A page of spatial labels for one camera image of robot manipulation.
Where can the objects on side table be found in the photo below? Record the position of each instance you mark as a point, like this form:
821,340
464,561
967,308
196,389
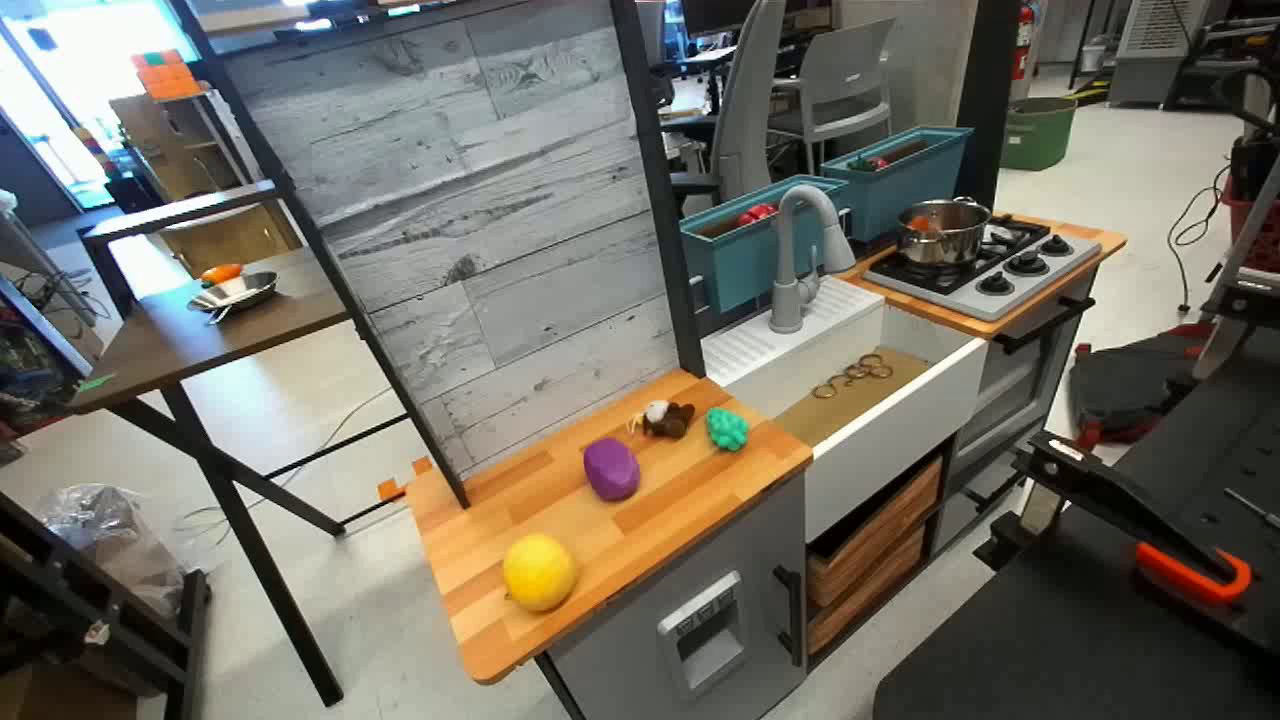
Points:
228,286

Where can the grey office chair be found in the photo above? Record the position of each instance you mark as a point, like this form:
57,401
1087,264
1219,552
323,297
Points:
843,89

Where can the white toy sink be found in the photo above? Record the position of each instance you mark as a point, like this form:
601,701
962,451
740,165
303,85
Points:
865,386

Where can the grey wood backdrop panel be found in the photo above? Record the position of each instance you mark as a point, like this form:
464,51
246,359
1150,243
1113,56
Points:
480,193

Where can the toy stove top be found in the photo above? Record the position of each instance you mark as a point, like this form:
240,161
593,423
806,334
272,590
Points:
1012,263

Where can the grey toy faucet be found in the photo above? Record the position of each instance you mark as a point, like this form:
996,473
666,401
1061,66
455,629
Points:
792,290

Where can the brown white toy mushroom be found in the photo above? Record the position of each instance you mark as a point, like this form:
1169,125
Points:
666,419

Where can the teal bin near faucet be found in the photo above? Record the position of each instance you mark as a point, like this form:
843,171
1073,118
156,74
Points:
733,250

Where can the wooden toy drawers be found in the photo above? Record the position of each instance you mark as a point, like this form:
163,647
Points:
865,559

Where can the green bucket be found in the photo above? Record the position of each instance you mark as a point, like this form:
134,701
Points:
1038,133

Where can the orange black clamp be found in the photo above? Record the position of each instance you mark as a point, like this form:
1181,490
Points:
1166,548

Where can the dark brown side table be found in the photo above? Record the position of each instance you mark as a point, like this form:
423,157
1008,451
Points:
142,376

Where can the wooden toy countertop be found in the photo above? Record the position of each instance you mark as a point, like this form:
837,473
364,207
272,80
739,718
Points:
686,493

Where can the silver toy pot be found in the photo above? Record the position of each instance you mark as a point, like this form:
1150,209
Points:
943,230

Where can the green toy vegetable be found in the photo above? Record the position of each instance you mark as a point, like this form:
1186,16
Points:
727,429

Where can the teal bin far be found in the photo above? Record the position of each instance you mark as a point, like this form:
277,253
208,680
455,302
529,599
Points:
898,172

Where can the purple toy eggplant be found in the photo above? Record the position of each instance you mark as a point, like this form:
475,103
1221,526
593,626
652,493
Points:
612,473

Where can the grey toy cabinet door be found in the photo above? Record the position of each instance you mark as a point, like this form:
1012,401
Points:
716,633

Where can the yellow toy lemon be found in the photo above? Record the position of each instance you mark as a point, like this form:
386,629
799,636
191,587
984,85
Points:
539,573

